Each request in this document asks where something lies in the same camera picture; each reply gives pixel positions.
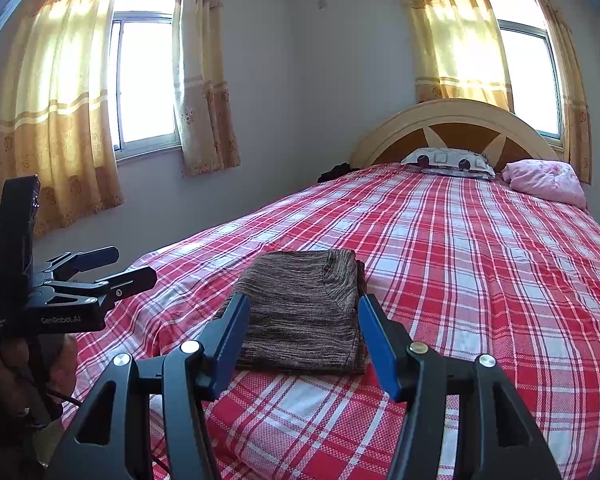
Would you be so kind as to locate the cream and brown wooden headboard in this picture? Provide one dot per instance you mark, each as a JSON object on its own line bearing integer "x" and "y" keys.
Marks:
{"x": 380, "y": 140}

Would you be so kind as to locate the brown knit sun-pattern sweater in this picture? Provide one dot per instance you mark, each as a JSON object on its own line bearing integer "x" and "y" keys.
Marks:
{"x": 300, "y": 310}

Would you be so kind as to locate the person's left hand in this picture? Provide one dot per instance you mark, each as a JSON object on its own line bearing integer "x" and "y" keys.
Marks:
{"x": 62, "y": 365}

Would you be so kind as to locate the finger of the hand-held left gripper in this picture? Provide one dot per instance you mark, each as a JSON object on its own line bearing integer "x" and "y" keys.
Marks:
{"x": 95, "y": 256}
{"x": 135, "y": 280}

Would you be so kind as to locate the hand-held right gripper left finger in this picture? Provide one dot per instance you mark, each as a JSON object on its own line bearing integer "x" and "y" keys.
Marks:
{"x": 227, "y": 345}

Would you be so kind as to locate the yellow patterned curtain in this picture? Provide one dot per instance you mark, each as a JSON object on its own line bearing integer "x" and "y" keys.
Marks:
{"x": 202, "y": 75}
{"x": 55, "y": 110}
{"x": 570, "y": 85}
{"x": 450, "y": 35}

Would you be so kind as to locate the pink pillow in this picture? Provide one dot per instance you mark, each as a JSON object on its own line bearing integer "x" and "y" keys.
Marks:
{"x": 545, "y": 180}

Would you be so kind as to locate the white patterned pillow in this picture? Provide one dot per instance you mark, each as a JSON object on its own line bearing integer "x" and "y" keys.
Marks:
{"x": 445, "y": 157}

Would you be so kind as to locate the red plaid bed sheet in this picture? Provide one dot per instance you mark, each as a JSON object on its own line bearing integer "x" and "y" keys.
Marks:
{"x": 480, "y": 260}

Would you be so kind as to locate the sliding glass window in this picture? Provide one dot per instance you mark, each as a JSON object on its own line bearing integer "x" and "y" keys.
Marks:
{"x": 145, "y": 75}
{"x": 530, "y": 75}

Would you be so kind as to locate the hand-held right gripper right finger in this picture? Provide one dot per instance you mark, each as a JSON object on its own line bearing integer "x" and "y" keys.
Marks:
{"x": 380, "y": 350}

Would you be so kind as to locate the dark cloth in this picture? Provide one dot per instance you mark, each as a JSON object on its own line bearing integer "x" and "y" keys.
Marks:
{"x": 335, "y": 172}

